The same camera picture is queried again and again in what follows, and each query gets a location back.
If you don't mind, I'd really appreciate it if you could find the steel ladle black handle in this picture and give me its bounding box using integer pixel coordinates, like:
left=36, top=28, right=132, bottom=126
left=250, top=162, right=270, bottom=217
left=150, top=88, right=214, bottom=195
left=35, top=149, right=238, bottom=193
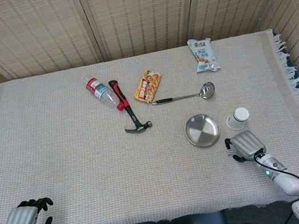
left=149, top=80, right=217, bottom=110

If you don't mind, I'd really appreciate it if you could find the claw hammer red black handle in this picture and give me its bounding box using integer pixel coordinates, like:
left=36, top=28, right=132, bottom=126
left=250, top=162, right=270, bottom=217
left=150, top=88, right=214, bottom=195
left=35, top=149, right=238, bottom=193
left=107, top=74, right=155, bottom=137

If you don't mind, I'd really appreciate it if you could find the yellow curry box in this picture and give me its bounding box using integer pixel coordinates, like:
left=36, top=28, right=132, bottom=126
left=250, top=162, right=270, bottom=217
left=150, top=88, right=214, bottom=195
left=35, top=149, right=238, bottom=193
left=129, top=67, right=167, bottom=107

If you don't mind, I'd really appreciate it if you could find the white blue snack bag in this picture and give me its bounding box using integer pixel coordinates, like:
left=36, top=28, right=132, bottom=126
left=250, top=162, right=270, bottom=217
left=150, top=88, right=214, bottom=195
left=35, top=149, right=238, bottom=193
left=186, top=34, right=222, bottom=76

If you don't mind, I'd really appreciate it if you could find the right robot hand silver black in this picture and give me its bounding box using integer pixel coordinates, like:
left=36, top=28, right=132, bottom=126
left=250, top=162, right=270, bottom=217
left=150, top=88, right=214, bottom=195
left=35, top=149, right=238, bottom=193
left=223, top=126, right=269, bottom=166

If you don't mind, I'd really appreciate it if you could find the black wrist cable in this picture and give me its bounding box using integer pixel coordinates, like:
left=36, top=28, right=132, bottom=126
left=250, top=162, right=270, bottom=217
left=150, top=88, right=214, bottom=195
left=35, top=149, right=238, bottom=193
left=254, top=145, right=299, bottom=197

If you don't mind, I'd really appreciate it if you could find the white paper cup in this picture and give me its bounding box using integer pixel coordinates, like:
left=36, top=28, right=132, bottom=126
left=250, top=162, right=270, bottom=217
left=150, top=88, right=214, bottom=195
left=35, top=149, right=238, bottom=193
left=224, top=105, right=253, bottom=133

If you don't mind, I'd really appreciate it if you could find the clear plastic bottle red label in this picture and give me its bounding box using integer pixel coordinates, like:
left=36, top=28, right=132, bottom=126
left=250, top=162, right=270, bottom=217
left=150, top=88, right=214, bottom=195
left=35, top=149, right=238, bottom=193
left=83, top=70, right=127, bottom=117

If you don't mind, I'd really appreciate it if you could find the beige woven tablecloth with fringe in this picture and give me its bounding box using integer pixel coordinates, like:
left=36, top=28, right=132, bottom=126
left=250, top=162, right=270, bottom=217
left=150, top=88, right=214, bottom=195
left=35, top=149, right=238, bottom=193
left=0, top=23, right=299, bottom=224

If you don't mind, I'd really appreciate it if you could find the round steel plate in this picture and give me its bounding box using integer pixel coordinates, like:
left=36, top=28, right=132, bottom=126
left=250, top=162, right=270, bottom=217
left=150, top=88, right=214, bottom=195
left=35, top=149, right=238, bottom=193
left=183, top=111, right=223, bottom=151

